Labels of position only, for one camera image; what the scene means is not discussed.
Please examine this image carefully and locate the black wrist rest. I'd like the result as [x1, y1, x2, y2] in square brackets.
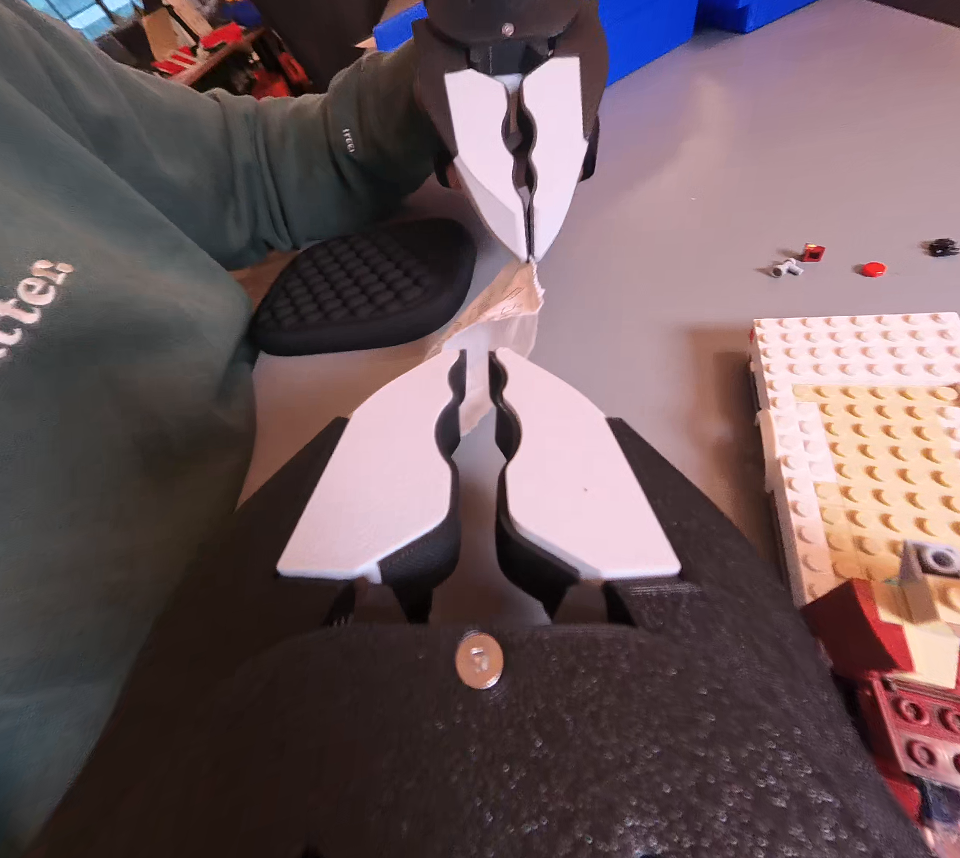
[247, 216, 477, 357]

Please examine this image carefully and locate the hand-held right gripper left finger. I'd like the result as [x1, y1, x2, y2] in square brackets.
[276, 348, 468, 585]

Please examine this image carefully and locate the white long brick plate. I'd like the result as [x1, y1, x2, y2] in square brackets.
[752, 348, 960, 392]
[750, 312, 960, 357]

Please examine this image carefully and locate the person's left forearm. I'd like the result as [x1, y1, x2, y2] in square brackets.
[202, 40, 451, 270]

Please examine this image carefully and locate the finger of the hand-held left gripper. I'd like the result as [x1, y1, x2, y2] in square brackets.
[523, 55, 590, 264]
[444, 69, 531, 263]

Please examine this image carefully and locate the small brick-print paper bag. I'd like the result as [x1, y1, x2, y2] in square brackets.
[435, 261, 545, 439]

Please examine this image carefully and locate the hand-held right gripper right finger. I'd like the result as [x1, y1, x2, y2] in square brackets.
[487, 348, 684, 585]

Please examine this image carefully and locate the toy brick truck model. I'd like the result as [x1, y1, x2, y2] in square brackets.
[746, 310, 960, 844]

